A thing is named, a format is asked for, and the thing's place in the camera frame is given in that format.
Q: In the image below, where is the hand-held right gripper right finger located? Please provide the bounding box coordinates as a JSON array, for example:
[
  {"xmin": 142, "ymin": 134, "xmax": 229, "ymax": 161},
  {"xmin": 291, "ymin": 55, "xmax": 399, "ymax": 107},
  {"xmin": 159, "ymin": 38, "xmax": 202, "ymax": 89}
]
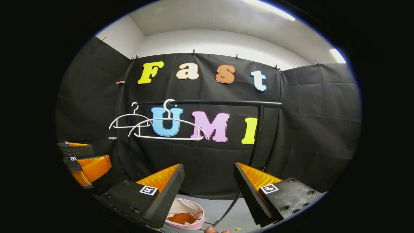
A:
[{"xmin": 234, "ymin": 162, "xmax": 324, "ymax": 227}]

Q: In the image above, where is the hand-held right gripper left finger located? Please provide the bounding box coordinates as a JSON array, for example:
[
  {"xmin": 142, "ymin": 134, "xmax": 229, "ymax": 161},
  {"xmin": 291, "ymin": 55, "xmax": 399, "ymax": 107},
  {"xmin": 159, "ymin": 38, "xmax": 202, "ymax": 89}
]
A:
[{"xmin": 97, "ymin": 163, "xmax": 185, "ymax": 228}]

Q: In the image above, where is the white pink-rimmed laundry hamper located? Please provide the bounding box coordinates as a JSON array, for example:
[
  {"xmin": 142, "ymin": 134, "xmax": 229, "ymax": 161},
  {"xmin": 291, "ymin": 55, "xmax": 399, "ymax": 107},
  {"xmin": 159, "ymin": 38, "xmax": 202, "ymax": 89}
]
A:
[{"xmin": 165, "ymin": 197, "xmax": 205, "ymax": 230}]

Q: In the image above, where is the long ceiling light panel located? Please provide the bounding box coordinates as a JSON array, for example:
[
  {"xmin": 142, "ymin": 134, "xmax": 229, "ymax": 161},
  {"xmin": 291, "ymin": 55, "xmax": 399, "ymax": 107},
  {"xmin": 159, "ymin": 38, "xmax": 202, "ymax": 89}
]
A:
[{"xmin": 243, "ymin": 0, "xmax": 295, "ymax": 21}]

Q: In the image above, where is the small ceiling light panel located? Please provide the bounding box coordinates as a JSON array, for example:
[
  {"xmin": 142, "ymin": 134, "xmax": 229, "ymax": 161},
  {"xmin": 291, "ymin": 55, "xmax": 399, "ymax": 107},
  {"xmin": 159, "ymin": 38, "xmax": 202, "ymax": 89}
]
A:
[{"xmin": 329, "ymin": 49, "xmax": 346, "ymax": 63}]

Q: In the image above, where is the black clothes rack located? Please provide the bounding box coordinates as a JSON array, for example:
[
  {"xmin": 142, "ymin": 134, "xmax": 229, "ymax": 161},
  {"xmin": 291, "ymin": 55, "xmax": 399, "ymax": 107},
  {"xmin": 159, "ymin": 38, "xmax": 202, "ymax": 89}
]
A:
[{"xmin": 129, "ymin": 100, "xmax": 282, "ymax": 227}]

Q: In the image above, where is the white plastic hanger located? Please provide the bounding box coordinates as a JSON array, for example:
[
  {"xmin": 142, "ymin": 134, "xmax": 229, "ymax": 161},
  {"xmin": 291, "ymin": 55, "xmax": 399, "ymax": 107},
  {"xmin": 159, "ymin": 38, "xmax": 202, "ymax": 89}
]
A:
[
  {"xmin": 109, "ymin": 102, "xmax": 152, "ymax": 130},
  {"xmin": 128, "ymin": 99, "xmax": 211, "ymax": 141}
]

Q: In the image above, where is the orange corduroy jacket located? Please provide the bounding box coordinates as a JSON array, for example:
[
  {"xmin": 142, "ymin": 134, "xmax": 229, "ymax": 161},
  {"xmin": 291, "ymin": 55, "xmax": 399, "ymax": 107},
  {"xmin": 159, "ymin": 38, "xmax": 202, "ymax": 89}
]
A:
[{"xmin": 167, "ymin": 213, "xmax": 196, "ymax": 225}]

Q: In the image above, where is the black backdrop cloth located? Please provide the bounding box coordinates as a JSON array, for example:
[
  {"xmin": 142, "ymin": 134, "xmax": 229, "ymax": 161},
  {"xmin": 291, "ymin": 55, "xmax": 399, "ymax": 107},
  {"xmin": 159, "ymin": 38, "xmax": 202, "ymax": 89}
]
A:
[{"xmin": 55, "ymin": 36, "xmax": 362, "ymax": 199}]

